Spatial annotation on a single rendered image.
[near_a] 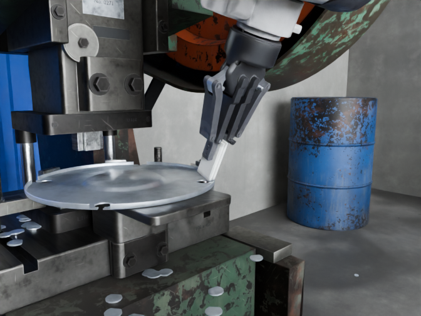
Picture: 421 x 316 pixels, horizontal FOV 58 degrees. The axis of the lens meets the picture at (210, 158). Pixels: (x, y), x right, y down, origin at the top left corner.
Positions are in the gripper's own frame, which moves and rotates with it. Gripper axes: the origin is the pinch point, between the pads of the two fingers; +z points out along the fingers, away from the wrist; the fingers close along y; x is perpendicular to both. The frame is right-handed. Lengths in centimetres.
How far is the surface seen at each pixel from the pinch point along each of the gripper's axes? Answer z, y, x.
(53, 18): -13.7, -19.7, 18.1
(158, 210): 1.2, -15.6, -6.9
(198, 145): 77, 127, 110
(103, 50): -9.4, -10.4, 19.6
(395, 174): 90, 322, 40
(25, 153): 12.1, -18.4, 25.1
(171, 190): 3.5, -8.5, -1.5
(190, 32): -9.0, 27.0, 40.9
